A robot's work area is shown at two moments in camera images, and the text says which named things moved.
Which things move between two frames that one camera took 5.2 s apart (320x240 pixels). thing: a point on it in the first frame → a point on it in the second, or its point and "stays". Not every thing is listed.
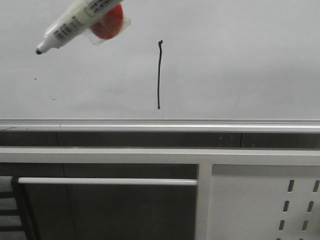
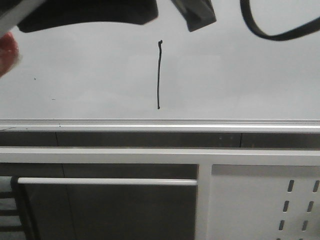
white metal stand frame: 205,157 stays
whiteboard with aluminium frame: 178,66 stays
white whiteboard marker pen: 75,21 → 11,19
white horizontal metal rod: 104,180 stays
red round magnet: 109,27 → 9,53
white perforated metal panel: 264,202 stays
